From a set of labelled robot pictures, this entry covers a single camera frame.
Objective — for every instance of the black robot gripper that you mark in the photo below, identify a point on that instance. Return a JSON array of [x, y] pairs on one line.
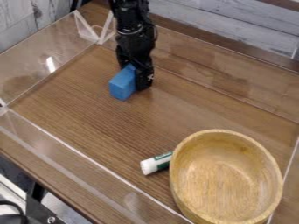
[[133, 47]]

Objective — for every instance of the blue rectangular block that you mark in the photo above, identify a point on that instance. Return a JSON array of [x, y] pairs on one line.
[[121, 85]]

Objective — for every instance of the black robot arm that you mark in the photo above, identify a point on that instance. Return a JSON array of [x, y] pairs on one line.
[[131, 14]]

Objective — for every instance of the light brown wooden bowl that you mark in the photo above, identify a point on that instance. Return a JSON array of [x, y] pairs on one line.
[[224, 178]]

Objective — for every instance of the white green glue stick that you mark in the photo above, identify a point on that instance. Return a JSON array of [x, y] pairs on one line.
[[155, 163]]

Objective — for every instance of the clear acrylic corner bracket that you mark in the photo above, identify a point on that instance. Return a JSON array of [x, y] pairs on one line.
[[92, 32]]

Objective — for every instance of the clear acrylic front wall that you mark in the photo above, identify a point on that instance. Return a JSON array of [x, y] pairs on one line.
[[101, 195]]

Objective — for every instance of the black metal table frame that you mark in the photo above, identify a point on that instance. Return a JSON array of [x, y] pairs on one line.
[[19, 208]]

